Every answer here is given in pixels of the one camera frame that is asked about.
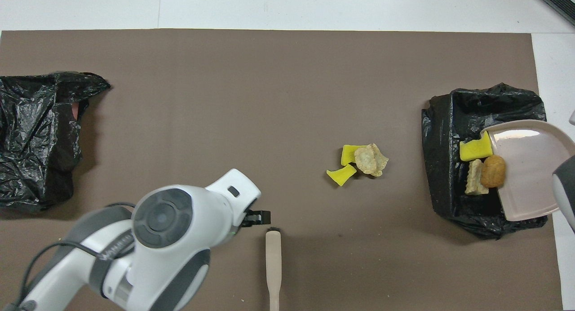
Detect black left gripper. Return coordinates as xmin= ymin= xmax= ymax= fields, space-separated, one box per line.
xmin=234 ymin=209 xmax=271 ymax=231

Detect beige hand brush black bristles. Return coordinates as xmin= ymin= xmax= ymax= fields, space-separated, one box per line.
xmin=265 ymin=228 xmax=283 ymax=311

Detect yellow sponge piece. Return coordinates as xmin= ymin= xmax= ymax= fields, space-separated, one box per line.
xmin=459 ymin=130 xmax=494 ymax=162
xmin=326 ymin=164 xmax=358 ymax=187
xmin=341 ymin=144 xmax=367 ymax=166

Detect beige paper wad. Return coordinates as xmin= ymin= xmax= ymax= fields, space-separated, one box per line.
xmin=464 ymin=159 xmax=489 ymax=195
xmin=354 ymin=143 xmax=389 ymax=178

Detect brown cork chunk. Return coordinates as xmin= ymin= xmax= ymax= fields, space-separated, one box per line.
xmin=480 ymin=155 xmax=507 ymax=188

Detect beige plastic dustpan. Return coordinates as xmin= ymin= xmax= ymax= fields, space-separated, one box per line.
xmin=480 ymin=119 xmax=575 ymax=222

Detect black plastic trash bag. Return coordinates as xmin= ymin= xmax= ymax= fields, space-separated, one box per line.
xmin=0 ymin=71 xmax=111 ymax=213
xmin=421 ymin=82 xmax=552 ymax=240

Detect brown table mat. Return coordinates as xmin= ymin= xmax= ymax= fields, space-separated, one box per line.
xmin=0 ymin=29 xmax=564 ymax=311

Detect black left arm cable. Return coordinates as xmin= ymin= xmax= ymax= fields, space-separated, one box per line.
xmin=18 ymin=202 xmax=135 ymax=311

